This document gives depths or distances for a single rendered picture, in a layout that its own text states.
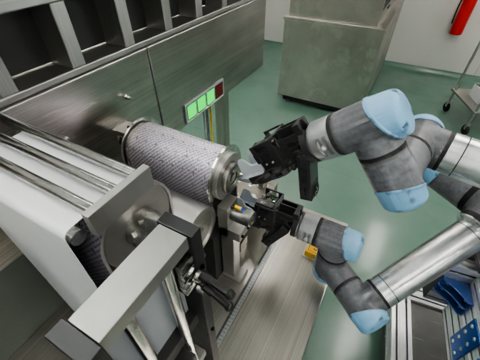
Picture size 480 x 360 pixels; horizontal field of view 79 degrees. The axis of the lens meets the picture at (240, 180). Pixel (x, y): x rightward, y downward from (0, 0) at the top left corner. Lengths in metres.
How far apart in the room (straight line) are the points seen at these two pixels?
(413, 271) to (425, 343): 1.03
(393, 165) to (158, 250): 0.36
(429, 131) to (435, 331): 1.35
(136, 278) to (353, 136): 0.36
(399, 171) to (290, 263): 0.54
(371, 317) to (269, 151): 0.43
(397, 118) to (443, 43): 4.66
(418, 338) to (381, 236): 0.79
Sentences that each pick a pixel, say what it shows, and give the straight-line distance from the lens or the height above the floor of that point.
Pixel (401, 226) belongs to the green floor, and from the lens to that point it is 2.48.
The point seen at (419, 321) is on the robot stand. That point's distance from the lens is 1.84.
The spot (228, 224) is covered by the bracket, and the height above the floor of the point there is 1.15.
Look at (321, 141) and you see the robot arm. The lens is 0.51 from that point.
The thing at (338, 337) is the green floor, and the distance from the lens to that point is 1.88.
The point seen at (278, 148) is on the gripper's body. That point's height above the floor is 1.37.
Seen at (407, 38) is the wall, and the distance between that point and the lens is 5.10.
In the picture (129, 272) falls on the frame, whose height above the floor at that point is 1.44.
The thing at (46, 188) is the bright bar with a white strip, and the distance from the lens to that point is 0.43.
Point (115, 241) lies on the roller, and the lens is 0.47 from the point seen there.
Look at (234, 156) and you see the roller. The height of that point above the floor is 1.29.
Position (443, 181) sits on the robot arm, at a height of 1.21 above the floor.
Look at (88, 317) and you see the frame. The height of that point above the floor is 1.44.
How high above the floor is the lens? 1.70
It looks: 43 degrees down
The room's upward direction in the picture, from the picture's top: straight up
